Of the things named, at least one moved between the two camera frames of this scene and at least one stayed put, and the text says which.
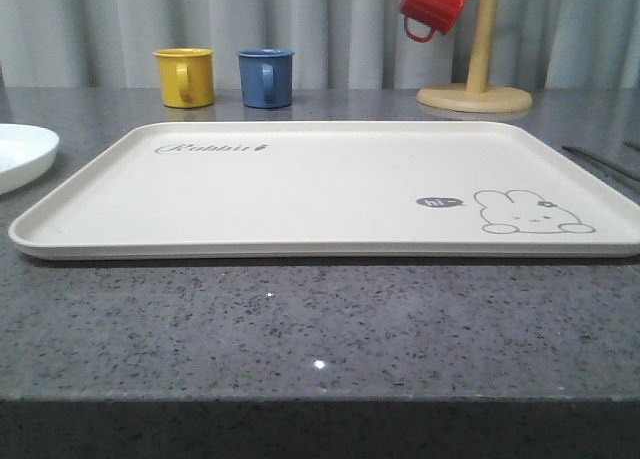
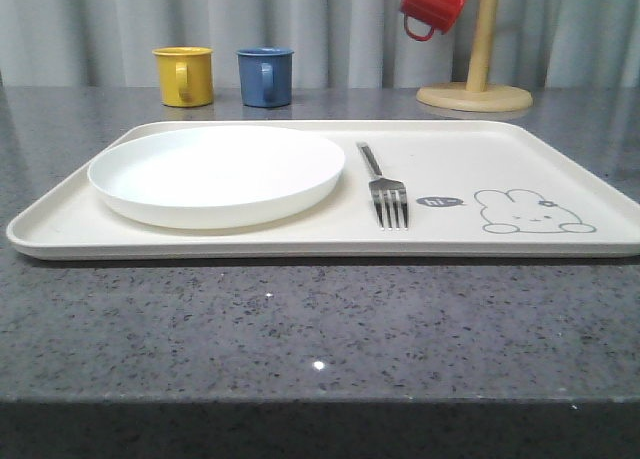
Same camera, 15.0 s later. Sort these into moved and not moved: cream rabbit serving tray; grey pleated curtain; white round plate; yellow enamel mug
Moved: white round plate
Not moved: grey pleated curtain; yellow enamel mug; cream rabbit serving tray
